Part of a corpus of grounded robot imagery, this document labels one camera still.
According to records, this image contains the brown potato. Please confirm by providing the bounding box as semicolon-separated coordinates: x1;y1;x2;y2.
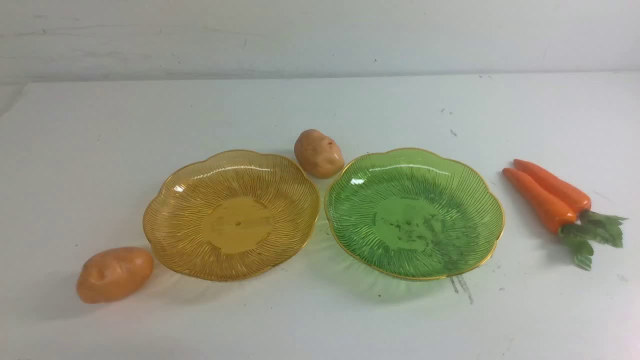
294;129;345;179

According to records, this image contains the orange potato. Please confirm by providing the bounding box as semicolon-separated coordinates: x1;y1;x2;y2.
76;246;154;305

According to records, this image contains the orange carrot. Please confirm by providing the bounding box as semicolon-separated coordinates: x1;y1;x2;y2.
502;167;594;271
511;159;626;248

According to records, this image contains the green plastic flower plate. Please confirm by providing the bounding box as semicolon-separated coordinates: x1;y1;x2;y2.
323;147;506;281

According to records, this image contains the yellow plastic flower plate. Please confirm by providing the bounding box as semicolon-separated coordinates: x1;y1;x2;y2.
142;149;321;282

